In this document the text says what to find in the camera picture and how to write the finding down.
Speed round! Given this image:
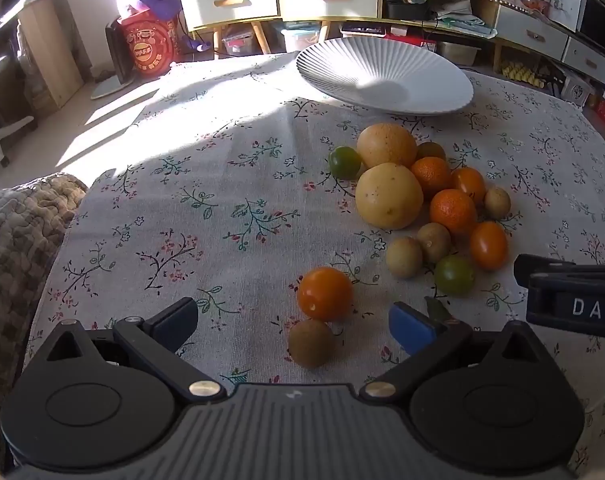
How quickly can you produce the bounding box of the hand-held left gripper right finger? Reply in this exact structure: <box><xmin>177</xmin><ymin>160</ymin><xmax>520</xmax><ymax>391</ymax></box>
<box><xmin>359</xmin><ymin>301</ymin><xmax>556</xmax><ymax>403</ymax></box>

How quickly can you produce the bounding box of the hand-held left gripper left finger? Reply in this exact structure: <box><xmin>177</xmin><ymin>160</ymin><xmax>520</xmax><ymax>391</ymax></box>
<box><xmin>30</xmin><ymin>296</ymin><xmax>228</xmax><ymax>403</ymax></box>

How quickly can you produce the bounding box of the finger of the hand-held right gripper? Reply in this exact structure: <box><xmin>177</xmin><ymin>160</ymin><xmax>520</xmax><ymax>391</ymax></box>
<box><xmin>513</xmin><ymin>253</ymin><xmax>605</xmax><ymax>287</ymax></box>

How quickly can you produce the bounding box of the green tomato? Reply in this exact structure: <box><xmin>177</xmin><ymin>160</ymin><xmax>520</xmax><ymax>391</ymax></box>
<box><xmin>329</xmin><ymin>146</ymin><xmax>362</xmax><ymax>180</ymax></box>
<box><xmin>434</xmin><ymin>255</ymin><xmax>477</xmax><ymax>296</ymax></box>

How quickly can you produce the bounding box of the brown kiwi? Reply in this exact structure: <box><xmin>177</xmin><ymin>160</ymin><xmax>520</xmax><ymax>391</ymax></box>
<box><xmin>288</xmin><ymin>319</ymin><xmax>335</xmax><ymax>368</ymax></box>
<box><xmin>484</xmin><ymin>186</ymin><xmax>512</xmax><ymax>220</ymax></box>
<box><xmin>386</xmin><ymin>236</ymin><xmax>423</xmax><ymax>279</ymax></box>
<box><xmin>417</xmin><ymin>222</ymin><xmax>452</xmax><ymax>264</ymax></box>

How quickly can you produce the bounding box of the orange tomato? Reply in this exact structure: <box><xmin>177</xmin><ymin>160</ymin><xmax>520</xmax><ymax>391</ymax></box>
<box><xmin>297</xmin><ymin>266</ymin><xmax>354</xmax><ymax>322</ymax></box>
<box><xmin>451</xmin><ymin>166</ymin><xmax>487</xmax><ymax>206</ymax></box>
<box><xmin>470</xmin><ymin>221</ymin><xmax>510</xmax><ymax>271</ymax></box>

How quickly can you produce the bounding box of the orange mandarin with stem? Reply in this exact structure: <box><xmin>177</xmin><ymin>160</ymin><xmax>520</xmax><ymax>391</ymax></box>
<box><xmin>429</xmin><ymin>188</ymin><xmax>478</xmax><ymax>238</ymax></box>

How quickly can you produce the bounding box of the yellow round pear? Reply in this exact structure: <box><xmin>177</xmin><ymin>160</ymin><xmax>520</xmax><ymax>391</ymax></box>
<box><xmin>357</xmin><ymin>122</ymin><xmax>418</xmax><ymax>170</ymax></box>
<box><xmin>355</xmin><ymin>162</ymin><xmax>424</xmax><ymax>231</ymax></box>

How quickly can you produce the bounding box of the dark green-brown tomato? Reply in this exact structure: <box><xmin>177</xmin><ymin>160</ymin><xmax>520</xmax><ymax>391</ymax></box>
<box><xmin>417</xmin><ymin>141</ymin><xmax>447</xmax><ymax>162</ymax></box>

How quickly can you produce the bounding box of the white ribbed plate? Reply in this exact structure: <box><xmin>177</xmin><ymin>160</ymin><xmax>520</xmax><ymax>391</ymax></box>
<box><xmin>296</xmin><ymin>37</ymin><xmax>475</xmax><ymax>116</ymax></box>

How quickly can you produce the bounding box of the floral white tablecloth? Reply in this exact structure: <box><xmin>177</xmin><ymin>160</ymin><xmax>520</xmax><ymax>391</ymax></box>
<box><xmin>22</xmin><ymin>52</ymin><xmax>605</xmax><ymax>480</ymax></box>

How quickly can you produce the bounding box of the quilted checked blanket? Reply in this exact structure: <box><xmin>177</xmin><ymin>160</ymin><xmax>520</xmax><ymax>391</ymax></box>
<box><xmin>0</xmin><ymin>172</ymin><xmax>88</xmax><ymax>473</ymax></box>

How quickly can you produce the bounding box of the yellow egg tray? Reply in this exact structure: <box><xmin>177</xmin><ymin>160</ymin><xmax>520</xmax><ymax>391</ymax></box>
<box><xmin>499</xmin><ymin>59</ymin><xmax>547</xmax><ymax>88</ymax></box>

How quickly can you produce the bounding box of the small white sideboard drawer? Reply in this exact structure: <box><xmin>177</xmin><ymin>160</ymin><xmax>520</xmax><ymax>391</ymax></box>
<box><xmin>564</xmin><ymin>38</ymin><xmax>605</xmax><ymax>84</ymax></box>
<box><xmin>495</xmin><ymin>6</ymin><xmax>569</xmax><ymax>61</ymax></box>

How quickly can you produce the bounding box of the black microwave oven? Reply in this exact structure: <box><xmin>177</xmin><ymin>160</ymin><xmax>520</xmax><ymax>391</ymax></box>
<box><xmin>579</xmin><ymin>0</ymin><xmax>605</xmax><ymax>53</ymax></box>

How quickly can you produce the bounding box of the white storage bin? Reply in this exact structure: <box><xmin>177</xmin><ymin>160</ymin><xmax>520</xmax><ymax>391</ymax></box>
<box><xmin>437</xmin><ymin>40</ymin><xmax>482</xmax><ymax>67</ymax></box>

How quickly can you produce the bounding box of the white office chair base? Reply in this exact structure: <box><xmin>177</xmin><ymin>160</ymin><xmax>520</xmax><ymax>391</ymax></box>
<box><xmin>0</xmin><ymin>115</ymin><xmax>36</xmax><ymax>168</ymax></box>

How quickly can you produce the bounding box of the red printed bag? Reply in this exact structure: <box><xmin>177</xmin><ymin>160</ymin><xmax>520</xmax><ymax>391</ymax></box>
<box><xmin>120</xmin><ymin>10</ymin><xmax>179</xmax><ymax>78</ymax></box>

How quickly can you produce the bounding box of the clear storage box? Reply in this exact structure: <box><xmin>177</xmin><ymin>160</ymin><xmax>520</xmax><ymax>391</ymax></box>
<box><xmin>281</xmin><ymin>27</ymin><xmax>322</xmax><ymax>53</ymax></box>
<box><xmin>221</xmin><ymin>27</ymin><xmax>257</xmax><ymax>57</ymax></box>

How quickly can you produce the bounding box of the black box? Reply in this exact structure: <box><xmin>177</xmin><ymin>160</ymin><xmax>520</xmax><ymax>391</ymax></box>
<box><xmin>385</xmin><ymin>0</ymin><xmax>432</xmax><ymax>21</ymax></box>

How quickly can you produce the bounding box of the light wooden desk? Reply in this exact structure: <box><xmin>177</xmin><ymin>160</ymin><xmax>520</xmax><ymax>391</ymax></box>
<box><xmin>0</xmin><ymin>0</ymin><xmax>86</xmax><ymax>128</ymax></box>

